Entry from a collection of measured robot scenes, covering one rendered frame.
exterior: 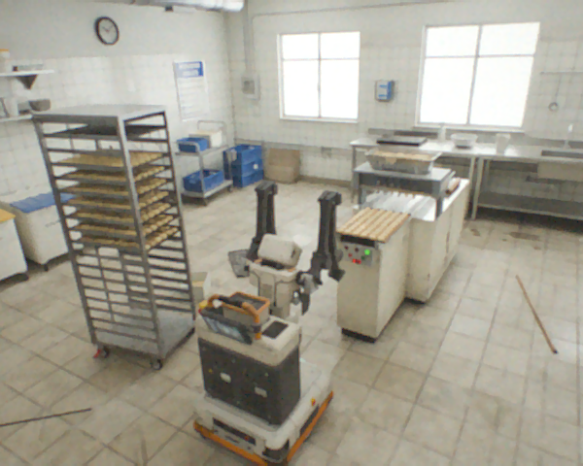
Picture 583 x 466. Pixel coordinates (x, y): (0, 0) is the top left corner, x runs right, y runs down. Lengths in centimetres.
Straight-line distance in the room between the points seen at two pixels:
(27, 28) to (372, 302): 461
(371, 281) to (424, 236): 72
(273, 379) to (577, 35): 535
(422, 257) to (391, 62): 368
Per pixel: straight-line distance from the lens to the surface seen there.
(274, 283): 244
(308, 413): 270
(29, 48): 590
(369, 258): 312
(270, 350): 220
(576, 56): 644
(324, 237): 244
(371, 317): 339
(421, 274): 388
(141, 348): 350
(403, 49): 674
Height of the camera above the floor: 215
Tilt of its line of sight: 24 degrees down
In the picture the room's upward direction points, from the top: 2 degrees counter-clockwise
